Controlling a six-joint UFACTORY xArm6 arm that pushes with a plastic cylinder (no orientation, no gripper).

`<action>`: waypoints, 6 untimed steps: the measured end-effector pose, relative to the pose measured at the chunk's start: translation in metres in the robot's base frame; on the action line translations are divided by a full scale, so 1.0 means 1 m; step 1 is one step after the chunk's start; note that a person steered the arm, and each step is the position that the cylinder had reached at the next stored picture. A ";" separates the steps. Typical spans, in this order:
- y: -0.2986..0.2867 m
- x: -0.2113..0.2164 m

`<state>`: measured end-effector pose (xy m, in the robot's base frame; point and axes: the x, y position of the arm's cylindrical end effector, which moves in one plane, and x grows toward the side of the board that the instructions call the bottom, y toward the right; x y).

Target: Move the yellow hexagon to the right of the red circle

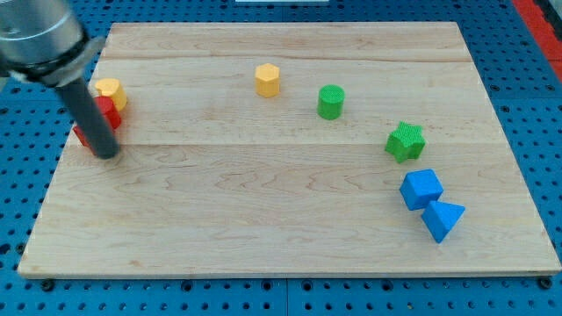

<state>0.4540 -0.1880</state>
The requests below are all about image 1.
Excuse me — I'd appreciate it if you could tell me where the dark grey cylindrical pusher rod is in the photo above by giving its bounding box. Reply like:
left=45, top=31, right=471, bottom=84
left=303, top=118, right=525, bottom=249
left=55, top=77, right=119, bottom=159

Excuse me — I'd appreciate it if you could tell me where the yellow hexagon block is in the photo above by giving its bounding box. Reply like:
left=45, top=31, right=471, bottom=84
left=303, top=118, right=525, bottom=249
left=255, top=63, right=280, bottom=97

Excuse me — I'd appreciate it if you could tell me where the red circle block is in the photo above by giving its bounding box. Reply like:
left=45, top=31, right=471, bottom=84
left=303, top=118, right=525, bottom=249
left=94, top=96, right=122, bottom=130

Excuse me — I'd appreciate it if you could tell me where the blue cube block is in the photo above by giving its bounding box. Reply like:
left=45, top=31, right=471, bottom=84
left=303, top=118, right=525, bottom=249
left=400, top=169, right=443, bottom=211

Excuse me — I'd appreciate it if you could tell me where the yellow heart block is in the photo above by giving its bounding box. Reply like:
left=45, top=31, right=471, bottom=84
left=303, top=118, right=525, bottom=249
left=94, top=78, right=127, bottom=111

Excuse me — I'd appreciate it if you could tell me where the green star block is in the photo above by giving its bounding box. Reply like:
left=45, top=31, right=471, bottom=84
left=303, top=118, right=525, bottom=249
left=385, top=121, right=426, bottom=163

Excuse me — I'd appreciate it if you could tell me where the light wooden board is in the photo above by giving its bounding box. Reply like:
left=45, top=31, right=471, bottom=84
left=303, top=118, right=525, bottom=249
left=18, top=22, right=561, bottom=279

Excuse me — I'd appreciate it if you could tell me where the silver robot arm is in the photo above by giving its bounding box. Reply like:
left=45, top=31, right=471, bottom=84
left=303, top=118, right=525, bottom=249
left=1, top=0, right=119, bottom=159

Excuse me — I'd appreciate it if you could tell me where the blue triangle block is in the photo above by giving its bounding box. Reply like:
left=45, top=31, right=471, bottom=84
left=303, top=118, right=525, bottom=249
left=421, top=201, right=465, bottom=244

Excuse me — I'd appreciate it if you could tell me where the red block behind rod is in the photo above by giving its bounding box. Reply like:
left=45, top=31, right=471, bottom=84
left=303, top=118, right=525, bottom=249
left=72, top=125, right=95, bottom=154

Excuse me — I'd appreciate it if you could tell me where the green cylinder block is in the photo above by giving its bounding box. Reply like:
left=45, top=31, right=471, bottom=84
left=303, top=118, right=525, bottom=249
left=317, top=84, right=345, bottom=120

